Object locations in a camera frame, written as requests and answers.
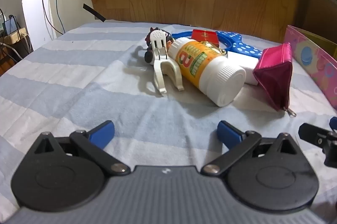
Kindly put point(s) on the small red box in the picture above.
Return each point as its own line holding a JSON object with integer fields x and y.
{"x": 204, "y": 35}

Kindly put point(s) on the small white box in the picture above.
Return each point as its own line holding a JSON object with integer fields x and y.
{"x": 244, "y": 62}

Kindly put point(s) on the striped blue white blanket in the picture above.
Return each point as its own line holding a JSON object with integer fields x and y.
{"x": 79, "y": 81}

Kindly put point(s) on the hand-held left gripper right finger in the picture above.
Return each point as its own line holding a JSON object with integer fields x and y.
{"x": 229, "y": 134}

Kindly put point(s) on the gold brown toy figure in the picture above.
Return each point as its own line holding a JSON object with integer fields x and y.
{"x": 214, "y": 48}

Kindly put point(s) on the dark toy figurine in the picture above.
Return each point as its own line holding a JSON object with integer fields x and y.
{"x": 150, "y": 56}

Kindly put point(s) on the white bottle with orange label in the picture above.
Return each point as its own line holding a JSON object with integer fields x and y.
{"x": 210, "y": 73}

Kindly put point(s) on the pink zip pouch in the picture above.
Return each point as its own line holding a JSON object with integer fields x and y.
{"x": 273, "y": 76}

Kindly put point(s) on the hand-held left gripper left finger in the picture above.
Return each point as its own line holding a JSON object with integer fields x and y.
{"x": 102, "y": 131}

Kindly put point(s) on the pink tin box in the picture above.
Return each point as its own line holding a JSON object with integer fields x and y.
{"x": 310, "y": 60}

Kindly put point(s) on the white plastic clip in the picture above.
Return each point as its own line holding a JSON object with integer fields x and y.
{"x": 158, "y": 73}

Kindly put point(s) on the beige power strip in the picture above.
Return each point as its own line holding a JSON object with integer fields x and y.
{"x": 15, "y": 35}

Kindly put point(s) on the brown chair back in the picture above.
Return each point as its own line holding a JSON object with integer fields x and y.
{"x": 316, "y": 10}

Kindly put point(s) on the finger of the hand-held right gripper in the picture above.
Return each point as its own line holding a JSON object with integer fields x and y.
{"x": 333, "y": 122}
{"x": 312, "y": 134}

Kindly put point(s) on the black tape strip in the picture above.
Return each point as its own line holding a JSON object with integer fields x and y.
{"x": 93, "y": 12}

